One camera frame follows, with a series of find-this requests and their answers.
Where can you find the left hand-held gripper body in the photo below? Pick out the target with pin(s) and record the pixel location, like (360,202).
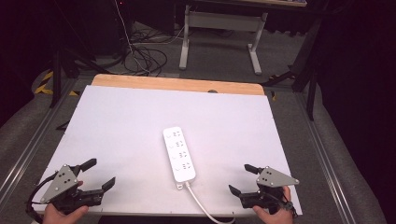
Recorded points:
(60,183)

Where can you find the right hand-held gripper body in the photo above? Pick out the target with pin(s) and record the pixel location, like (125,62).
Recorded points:
(274,179)

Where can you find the person's left hand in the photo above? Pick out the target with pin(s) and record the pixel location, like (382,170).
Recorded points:
(59,217)

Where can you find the person's right hand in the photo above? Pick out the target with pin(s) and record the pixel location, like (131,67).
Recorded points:
(280,217)

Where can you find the white board sheet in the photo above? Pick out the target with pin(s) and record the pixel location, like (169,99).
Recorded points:
(140,124)

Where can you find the white power strip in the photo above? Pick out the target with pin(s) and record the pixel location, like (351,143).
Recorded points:
(179,154)

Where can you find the yellow black floor tape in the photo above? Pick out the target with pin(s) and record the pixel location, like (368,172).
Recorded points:
(45,84)

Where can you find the black metal stand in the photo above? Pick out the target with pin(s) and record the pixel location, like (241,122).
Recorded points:
(57,74)
(306,71)

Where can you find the aluminium floor rail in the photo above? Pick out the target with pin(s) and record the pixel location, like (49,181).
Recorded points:
(323,155)
(34,137)

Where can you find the white metal desk frame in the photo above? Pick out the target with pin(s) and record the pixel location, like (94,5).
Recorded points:
(222,19)

